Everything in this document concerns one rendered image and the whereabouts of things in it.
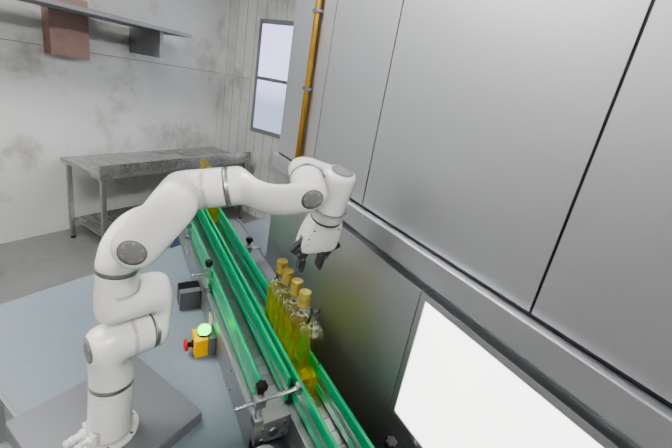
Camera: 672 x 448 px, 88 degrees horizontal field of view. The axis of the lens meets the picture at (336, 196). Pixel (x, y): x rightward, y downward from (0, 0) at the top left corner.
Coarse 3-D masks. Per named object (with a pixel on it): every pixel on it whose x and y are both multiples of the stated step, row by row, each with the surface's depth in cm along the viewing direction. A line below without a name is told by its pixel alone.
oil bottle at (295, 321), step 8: (296, 312) 97; (288, 320) 98; (296, 320) 95; (304, 320) 95; (288, 328) 98; (296, 328) 94; (288, 336) 98; (296, 336) 95; (288, 344) 98; (288, 352) 98
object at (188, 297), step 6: (186, 282) 144; (192, 282) 144; (198, 282) 145; (180, 288) 139; (186, 288) 140; (192, 288) 141; (198, 288) 141; (180, 294) 136; (186, 294) 138; (192, 294) 139; (198, 294) 140; (180, 300) 137; (186, 300) 139; (192, 300) 140; (198, 300) 141; (180, 306) 138; (186, 306) 139; (192, 306) 141; (198, 306) 142
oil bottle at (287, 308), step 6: (288, 300) 101; (282, 306) 102; (288, 306) 100; (294, 306) 100; (282, 312) 102; (288, 312) 99; (282, 318) 102; (288, 318) 99; (282, 324) 102; (282, 330) 102; (282, 336) 102; (282, 342) 102
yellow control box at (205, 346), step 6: (192, 330) 120; (192, 336) 119; (198, 336) 118; (210, 336) 119; (192, 342) 118; (198, 342) 116; (204, 342) 117; (210, 342) 118; (192, 348) 120; (198, 348) 117; (204, 348) 118; (210, 348) 119; (198, 354) 117; (204, 354) 119; (210, 354) 120
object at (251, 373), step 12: (192, 228) 166; (192, 240) 167; (204, 252) 144; (204, 264) 145; (216, 276) 129; (216, 288) 126; (216, 300) 126; (228, 312) 112; (228, 324) 114; (240, 336) 102; (240, 348) 101; (240, 360) 102; (252, 360) 94; (252, 372) 92; (252, 384) 93
